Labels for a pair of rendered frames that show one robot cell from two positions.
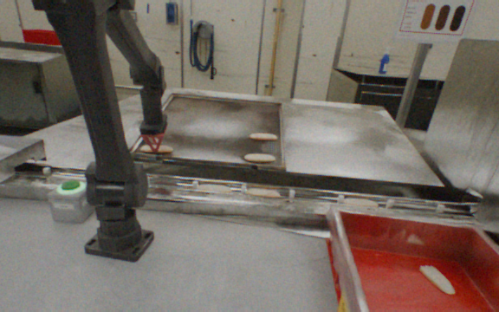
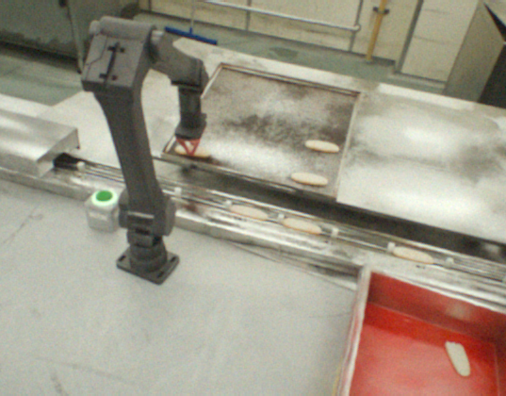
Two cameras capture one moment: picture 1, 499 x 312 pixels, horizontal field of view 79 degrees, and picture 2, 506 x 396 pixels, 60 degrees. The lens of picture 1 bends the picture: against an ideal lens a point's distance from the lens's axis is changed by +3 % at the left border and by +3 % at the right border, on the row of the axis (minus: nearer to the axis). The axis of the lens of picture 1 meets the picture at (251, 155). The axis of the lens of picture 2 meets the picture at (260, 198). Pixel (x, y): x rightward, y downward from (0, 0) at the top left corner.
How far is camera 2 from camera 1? 0.32 m
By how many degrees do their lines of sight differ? 17
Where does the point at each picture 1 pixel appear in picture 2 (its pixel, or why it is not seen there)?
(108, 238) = (137, 261)
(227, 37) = not seen: outside the picture
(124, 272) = (149, 294)
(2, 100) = (23, 13)
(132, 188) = (159, 221)
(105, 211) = (135, 237)
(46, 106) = (72, 25)
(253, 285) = (265, 329)
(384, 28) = not seen: outside the picture
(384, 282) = (398, 352)
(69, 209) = (103, 220)
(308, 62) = not seen: outside the picture
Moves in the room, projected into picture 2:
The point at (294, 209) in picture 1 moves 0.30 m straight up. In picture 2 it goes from (331, 254) to (363, 146)
